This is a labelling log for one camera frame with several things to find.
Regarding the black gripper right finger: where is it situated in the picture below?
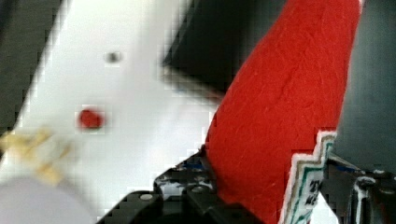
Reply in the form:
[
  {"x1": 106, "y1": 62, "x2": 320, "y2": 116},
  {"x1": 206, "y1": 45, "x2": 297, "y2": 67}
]
[{"x1": 321, "y1": 155, "x2": 396, "y2": 224}]

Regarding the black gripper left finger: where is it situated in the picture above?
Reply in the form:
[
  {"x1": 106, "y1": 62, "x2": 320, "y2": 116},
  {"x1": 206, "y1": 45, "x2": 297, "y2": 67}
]
[{"x1": 153, "y1": 146, "x2": 219, "y2": 201}]

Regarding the red plush ketchup bottle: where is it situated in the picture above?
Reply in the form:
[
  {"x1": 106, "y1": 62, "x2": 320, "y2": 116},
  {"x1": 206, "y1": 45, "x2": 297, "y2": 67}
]
[{"x1": 205, "y1": 0, "x2": 365, "y2": 224}]

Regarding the small red strawberry toy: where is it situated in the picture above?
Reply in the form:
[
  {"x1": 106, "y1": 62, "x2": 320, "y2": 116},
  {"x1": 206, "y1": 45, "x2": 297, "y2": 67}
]
[{"x1": 78, "y1": 108, "x2": 105, "y2": 129}]

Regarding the round purple plate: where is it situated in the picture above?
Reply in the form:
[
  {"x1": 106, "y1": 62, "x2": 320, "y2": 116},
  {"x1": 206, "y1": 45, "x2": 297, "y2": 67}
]
[{"x1": 0, "y1": 178, "x2": 94, "y2": 224}]

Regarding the plush peeled banana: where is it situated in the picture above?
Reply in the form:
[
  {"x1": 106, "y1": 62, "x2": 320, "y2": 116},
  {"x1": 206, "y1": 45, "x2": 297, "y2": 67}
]
[{"x1": 1, "y1": 128, "x2": 74, "y2": 186}]

